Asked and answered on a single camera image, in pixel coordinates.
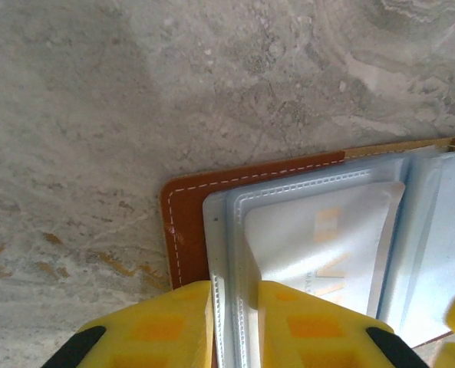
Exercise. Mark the silver card with gold print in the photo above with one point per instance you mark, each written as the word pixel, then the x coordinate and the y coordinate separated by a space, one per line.
pixel 307 249

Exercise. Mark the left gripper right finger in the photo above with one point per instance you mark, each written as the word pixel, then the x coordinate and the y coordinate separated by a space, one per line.
pixel 311 333

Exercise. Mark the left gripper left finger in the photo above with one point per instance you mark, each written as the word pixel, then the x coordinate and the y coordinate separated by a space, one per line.
pixel 154 329

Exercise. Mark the brown leather card holder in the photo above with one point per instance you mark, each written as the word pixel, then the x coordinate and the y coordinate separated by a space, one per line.
pixel 185 230

